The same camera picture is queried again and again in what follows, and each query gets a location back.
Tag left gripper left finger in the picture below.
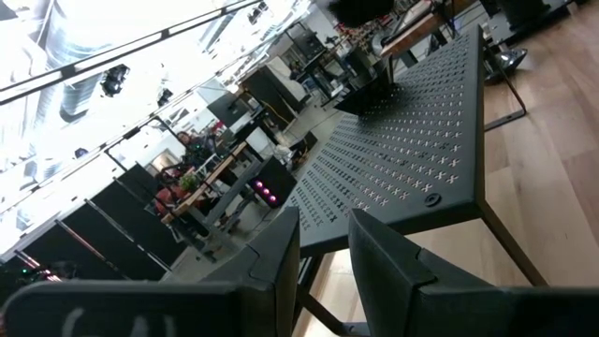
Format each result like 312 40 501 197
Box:
200 205 301 337

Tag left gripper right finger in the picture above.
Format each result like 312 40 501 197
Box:
347 208 509 337

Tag deep black square plate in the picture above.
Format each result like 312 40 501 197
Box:
332 54 396 117

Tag black computer pink lights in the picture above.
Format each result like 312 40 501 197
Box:
247 156 299 210

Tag wooden desk metal legs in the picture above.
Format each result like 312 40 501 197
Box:
161 141 263 244

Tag person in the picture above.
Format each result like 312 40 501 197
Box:
153 184 188 216
175 130 219 168

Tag black perforated metal shelf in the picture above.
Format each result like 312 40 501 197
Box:
279 23 549 337

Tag black partition panel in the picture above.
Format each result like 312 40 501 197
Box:
55 200 160 282
86 177 172 282
114 162 188 271

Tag black computer monitor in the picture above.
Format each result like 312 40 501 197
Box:
207 92 254 127

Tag black cabinet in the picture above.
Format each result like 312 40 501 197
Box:
241 55 311 128

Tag black overhead light bar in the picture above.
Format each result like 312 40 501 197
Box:
0 0 268 105

